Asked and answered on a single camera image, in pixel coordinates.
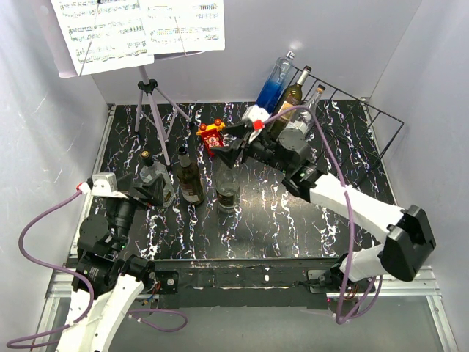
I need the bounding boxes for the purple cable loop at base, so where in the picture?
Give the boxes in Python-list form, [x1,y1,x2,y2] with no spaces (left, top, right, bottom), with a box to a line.
[124,306,188,334]

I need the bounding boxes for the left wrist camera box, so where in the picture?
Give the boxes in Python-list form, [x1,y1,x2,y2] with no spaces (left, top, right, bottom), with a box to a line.
[91,172,119,197]

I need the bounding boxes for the red yellow toy block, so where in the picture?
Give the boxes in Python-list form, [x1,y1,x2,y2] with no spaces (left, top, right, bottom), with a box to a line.
[196,119,226,157]

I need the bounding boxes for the tall clear bottle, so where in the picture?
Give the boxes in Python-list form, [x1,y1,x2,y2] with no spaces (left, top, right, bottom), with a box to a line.
[215,162,240,212]

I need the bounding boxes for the right sheet music page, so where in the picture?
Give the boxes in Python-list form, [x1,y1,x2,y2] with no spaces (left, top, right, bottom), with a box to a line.
[139,0,225,55]

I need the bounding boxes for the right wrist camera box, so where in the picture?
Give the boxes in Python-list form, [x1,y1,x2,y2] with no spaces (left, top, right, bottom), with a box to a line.
[242,104,270,135]

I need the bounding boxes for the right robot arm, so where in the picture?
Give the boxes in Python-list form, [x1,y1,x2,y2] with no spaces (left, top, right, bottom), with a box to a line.
[212,123,436,292]

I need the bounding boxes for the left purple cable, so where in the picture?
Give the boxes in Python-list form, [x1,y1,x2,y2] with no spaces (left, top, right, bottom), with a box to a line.
[6,183,95,349]

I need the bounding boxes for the clear bottle with blue label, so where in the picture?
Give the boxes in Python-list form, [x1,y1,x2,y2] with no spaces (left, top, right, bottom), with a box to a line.
[292,84,326,135]

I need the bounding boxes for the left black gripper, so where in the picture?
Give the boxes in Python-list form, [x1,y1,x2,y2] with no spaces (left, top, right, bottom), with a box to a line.
[108,172,163,251]

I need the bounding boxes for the black wire wine rack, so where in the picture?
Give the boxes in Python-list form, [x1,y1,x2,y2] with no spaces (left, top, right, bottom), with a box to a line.
[277,67,404,193]

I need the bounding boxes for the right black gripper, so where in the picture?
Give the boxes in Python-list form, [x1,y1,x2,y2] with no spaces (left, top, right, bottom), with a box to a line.
[209,120,291,175]

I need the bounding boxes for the dark green wine bottle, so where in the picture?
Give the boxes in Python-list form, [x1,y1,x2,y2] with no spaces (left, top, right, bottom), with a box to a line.
[177,146,204,205]

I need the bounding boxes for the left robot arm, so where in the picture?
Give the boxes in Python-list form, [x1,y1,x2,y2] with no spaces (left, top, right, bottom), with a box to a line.
[56,172,166,351]

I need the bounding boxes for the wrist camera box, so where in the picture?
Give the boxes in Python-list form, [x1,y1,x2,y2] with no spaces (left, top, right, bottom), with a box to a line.
[91,172,119,197]
[242,104,270,135]

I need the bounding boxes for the small clear black-cap bottle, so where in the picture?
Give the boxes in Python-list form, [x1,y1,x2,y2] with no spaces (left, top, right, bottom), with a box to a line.
[139,150,175,208]

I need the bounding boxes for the sheet music page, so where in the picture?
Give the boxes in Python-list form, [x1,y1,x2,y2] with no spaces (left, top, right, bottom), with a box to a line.
[139,0,225,55]
[51,1,154,76]

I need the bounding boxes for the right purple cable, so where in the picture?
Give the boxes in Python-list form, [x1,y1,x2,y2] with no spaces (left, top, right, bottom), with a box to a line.
[262,105,384,326]

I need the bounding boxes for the left sheet music page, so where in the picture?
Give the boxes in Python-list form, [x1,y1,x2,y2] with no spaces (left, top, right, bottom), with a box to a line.
[51,1,154,76]

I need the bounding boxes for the purple music stand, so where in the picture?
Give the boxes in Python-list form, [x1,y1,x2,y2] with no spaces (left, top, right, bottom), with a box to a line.
[30,1,191,164]

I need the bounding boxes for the green wine bottle silver neck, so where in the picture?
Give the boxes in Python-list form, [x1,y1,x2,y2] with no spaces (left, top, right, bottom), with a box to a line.
[268,66,311,140]

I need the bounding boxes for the blue glass bottle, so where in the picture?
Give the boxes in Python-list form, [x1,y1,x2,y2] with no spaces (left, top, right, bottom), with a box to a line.
[256,51,295,114]

